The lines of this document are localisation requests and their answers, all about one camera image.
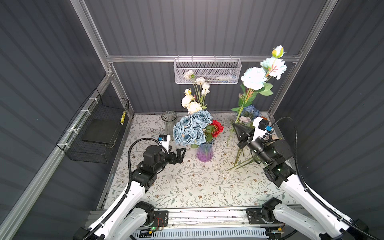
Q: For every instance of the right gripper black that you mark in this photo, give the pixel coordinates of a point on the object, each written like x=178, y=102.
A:
x=244, y=131

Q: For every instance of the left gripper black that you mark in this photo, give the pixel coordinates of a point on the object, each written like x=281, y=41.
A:
x=179, y=158

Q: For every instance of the red gerbera flower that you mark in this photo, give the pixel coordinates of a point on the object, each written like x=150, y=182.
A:
x=213, y=130

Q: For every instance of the blue purple glass vase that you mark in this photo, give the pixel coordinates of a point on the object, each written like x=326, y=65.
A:
x=205, y=151

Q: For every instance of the dusty blue rose bunch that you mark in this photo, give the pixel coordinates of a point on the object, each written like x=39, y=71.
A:
x=194, y=130

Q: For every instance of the white peony flower stem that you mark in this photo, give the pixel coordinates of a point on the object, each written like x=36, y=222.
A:
x=192, y=103

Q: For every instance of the pale blue peony stem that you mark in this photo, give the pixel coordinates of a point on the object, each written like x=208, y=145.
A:
x=255, y=80

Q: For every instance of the white poppy flower stem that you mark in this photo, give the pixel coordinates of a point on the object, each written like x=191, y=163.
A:
x=201, y=87

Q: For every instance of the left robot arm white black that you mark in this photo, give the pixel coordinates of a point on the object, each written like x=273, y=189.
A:
x=126, y=204

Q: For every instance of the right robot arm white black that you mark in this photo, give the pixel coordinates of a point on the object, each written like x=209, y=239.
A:
x=327, y=223

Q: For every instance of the clear ribbed glass vase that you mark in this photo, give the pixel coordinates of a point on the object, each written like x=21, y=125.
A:
x=169, y=118

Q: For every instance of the pink peach flower bunch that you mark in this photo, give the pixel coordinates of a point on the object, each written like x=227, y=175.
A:
x=254, y=157

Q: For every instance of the blue hydrangea flower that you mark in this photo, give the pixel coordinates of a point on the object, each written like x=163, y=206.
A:
x=250, y=112

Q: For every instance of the floral patterned table mat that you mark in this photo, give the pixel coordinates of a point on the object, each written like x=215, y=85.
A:
x=227, y=180

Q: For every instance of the marker pen in basket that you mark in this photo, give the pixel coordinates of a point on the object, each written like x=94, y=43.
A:
x=223, y=79

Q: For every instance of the yellow tag on basket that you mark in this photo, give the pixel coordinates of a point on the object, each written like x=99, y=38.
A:
x=123, y=117

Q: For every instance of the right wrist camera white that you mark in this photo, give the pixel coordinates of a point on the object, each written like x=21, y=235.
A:
x=262, y=130

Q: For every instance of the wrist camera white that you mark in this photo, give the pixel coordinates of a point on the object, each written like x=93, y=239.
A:
x=262, y=130
x=165, y=141

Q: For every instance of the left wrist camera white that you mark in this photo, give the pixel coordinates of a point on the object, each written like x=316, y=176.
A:
x=165, y=141

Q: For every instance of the white wire mesh basket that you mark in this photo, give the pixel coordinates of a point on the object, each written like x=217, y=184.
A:
x=205, y=66

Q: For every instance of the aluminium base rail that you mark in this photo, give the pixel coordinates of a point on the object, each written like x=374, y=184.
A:
x=238, y=223

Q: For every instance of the black wire wall basket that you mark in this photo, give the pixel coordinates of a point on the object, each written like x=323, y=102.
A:
x=97, y=132

